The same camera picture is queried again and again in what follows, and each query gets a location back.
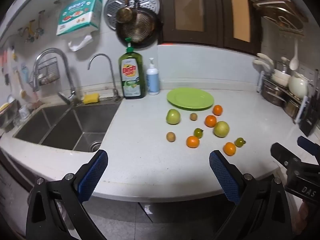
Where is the metal dish rack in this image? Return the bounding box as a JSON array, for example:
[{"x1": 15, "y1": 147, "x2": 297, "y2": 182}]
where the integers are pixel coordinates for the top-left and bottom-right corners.
[{"x1": 257, "y1": 70, "x2": 311, "y2": 125}]

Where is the green apple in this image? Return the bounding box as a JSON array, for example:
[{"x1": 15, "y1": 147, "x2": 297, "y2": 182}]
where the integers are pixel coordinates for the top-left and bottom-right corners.
[
  {"x1": 166, "y1": 109, "x2": 181, "y2": 125},
  {"x1": 213, "y1": 121, "x2": 230, "y2": 138}
]

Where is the wire sink basket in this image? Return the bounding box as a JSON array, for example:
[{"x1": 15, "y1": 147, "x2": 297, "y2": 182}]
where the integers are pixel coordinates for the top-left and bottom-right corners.
[{"x1": 29, "y1": 56, "x2": 60, "y2": 92}]

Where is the white ceramic jug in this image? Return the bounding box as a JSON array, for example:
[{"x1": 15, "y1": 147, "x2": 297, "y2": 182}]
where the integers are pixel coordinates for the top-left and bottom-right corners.
[{"x1": 288, "y1": 72, "x2": 308, "y2": 99}]

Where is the yellow sponge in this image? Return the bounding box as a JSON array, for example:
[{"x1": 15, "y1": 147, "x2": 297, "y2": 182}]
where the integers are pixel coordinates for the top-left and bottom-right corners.
[{"x1": 83, "y1": 93, "x2": 100, "y2": 104}]

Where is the row of colourful wall hooks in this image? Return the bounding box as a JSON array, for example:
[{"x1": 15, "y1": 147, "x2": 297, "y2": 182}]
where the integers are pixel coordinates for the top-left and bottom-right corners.
[{"x1": 16, "y1": 1, "x2": 62, "y2": 43}]

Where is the white pump bottle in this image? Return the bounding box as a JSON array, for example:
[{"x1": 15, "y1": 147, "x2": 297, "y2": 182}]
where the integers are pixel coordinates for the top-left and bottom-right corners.
[{"x1": 146, "y1": 58, "x2": 160, "y2": 96}]

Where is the large chrome faucet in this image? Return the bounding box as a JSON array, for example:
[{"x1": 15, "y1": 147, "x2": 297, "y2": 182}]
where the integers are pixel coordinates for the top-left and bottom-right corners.
[{"x1": 32, "y1": 48, "x2": 82, "y2": 105}]

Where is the black frying pan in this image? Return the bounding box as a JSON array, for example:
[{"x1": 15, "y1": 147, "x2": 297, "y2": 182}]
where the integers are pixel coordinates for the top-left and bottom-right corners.
[{"x1": 115, "y1": 0, "x2": 163, "y2": 49}]

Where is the green plate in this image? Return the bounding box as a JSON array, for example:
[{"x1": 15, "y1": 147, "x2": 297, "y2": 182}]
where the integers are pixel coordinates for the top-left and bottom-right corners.
[{"x1": 167, "y1": 88, "x2": 215, "y2": 111}]

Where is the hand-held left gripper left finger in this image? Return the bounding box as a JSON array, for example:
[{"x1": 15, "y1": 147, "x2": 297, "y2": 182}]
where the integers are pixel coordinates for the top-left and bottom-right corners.
[{"x1": 26, "y1": 149, "x2": 109, "y2": 240}]

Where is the dark wooden window frame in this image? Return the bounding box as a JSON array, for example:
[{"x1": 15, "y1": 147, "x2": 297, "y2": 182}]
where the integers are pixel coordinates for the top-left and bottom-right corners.
[{"x1": 155, "y1": 0, "x2": 262, "y2": 54}]

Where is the round wooden board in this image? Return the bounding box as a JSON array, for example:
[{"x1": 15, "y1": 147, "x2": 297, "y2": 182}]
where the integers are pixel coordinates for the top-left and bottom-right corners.
[{"x1": 252, "y1": 0, "x2": 308, "y2": 30}]

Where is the metal basin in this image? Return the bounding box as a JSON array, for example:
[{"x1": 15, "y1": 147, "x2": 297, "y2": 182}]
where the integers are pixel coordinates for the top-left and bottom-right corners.
[{"x1": 0, "y1": 99, "x2": 20, "y2": 131}]

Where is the white cup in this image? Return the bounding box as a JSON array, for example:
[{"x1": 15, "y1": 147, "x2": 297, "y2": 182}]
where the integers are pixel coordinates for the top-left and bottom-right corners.
[{"x1": 18, "y1": 104, "x2": 31, "y2": 119}]

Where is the stainless steel sink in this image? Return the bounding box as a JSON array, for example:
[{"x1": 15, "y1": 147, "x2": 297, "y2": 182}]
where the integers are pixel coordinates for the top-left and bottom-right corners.
[{"x1": 12, "y1": 101, "x2": 123, "y2": 153}]

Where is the white plastic spoon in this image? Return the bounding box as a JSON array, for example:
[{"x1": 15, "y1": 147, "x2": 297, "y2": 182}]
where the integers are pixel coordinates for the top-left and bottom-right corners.
[{"x1": 289, "y1": 39, "x2": 300, "y2": 71}]

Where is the white wire lid holder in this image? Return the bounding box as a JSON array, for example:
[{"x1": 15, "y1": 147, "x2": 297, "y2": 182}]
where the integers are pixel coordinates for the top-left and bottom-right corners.
[{"x1": 261, "y1": 15, "x2": 304, "y2": 35}]

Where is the small steel pot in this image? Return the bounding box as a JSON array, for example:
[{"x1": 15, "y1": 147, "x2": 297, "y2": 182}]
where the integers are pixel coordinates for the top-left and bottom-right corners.
[{"x1": 284, "y1": 97, "x2": 304, "y2": 118}]

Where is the small brass strainer ladle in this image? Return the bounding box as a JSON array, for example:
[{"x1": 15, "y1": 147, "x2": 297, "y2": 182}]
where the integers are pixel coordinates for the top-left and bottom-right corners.
[{"x1": 115, "y1": 0, "x2": 133, "y2": 23}]

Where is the large steel pot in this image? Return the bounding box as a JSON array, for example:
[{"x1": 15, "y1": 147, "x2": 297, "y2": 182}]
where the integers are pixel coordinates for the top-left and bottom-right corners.
[{"x1": 260, "y1": 81, "x2": 287, "y2": 107}]

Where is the thin chrome faucet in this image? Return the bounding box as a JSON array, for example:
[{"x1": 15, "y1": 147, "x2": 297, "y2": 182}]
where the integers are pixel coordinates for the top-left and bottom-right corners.
[{"x1": 87, "y1": 53, "x2": 123, "y2": 102}]

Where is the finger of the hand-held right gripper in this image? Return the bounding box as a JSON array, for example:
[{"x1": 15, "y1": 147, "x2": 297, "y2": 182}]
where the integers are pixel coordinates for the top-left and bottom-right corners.
[
  {"x1": 297, "y1": 136, "x2": 320, "y2": 165},
  {"x1": 271, "y1": 142, "x2": 302, "y2": 171}
]

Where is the paper towel pack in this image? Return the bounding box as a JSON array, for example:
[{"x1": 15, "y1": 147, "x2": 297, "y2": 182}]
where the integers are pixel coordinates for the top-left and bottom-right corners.
[{"x1": 56, "y1": 0, "x2": 104, "y2": 52}]

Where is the green dish soap bottle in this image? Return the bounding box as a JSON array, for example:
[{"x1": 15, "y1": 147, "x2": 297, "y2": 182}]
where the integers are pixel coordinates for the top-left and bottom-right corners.
[{"x1": 118, "y1": 37, "x2": 147, "y2": 100}]

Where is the steel pot with lid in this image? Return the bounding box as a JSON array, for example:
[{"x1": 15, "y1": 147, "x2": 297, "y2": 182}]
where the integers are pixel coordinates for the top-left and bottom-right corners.
[{"x1": 275, "y1": 56, "x2": 290, "y2": 73}]

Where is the white pot with handles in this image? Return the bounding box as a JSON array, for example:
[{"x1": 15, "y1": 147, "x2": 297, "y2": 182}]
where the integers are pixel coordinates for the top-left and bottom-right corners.
[{"x1": 252, "y1": 53, "x2": 291, "y2": 87}]

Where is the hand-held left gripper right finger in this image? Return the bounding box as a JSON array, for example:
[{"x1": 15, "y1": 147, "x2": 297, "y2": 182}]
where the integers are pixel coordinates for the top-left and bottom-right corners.
[{"x1": 209, "y1": 150, "x2": 293, "y2": 240}]

